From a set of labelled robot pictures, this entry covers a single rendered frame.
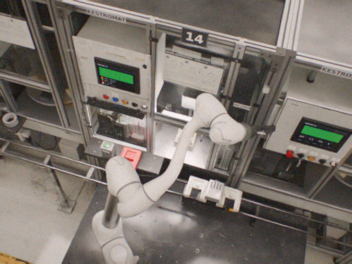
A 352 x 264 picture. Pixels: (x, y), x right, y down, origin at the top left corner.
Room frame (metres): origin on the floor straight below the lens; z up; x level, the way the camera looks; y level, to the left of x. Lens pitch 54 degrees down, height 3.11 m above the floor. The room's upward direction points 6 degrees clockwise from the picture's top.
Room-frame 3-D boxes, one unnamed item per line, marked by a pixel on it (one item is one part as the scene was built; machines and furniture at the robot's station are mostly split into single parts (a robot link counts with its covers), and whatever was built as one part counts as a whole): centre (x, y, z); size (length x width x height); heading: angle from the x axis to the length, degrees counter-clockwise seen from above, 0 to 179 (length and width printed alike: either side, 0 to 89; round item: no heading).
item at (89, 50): (1.49, 0.34, 1.60); 0.42 x 0.29 x 0.46; 78
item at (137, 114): (1.36, 0.37, 1.37); 0.36 x 0.04 x 0.04; 78
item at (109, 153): (1.30, 0.44, 0.97); 0.08 x 0.08 x 0.12; 78
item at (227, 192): (1.10, -0.29, 0.84); 0.36 x 0.14 x 0.10; 78
